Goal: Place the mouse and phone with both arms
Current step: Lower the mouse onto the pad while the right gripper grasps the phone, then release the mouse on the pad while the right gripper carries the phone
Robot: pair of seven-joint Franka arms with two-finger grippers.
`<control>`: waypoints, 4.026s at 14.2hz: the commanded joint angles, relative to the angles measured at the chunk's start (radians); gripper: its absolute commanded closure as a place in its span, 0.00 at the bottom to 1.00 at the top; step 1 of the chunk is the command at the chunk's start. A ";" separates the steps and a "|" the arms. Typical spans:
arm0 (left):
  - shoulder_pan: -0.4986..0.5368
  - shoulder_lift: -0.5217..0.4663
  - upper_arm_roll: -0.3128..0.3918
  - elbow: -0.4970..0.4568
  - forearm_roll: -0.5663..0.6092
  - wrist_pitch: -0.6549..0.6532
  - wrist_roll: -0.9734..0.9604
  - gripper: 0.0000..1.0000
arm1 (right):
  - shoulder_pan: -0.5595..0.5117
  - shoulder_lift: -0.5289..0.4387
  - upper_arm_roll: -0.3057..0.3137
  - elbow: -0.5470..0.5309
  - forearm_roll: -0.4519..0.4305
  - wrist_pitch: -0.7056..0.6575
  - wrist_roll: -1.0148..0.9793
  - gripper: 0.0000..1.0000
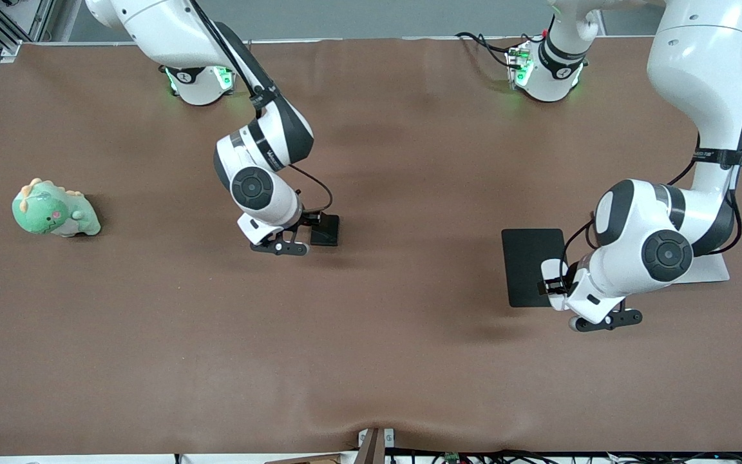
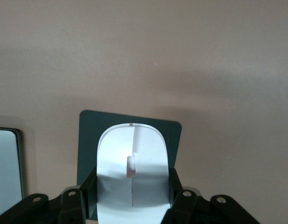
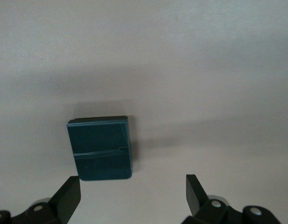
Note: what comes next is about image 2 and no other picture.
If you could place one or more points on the silver apple laptop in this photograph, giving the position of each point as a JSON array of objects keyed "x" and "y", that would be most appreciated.
[{"x": 6, "y": 163}]

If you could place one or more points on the black rectangular mouse pad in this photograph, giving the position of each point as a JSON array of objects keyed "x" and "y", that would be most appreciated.
[{"x": 88, "y": 140}]

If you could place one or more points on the white computer mouse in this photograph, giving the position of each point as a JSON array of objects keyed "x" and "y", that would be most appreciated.
[{"x": 116, "y": 151}]

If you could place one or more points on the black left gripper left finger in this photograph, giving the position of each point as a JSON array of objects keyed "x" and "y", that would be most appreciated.
[{"x": 71, "y": 205}]

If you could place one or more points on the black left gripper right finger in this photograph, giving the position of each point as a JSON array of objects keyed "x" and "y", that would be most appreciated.
[{"x": 188, "y": 207}]

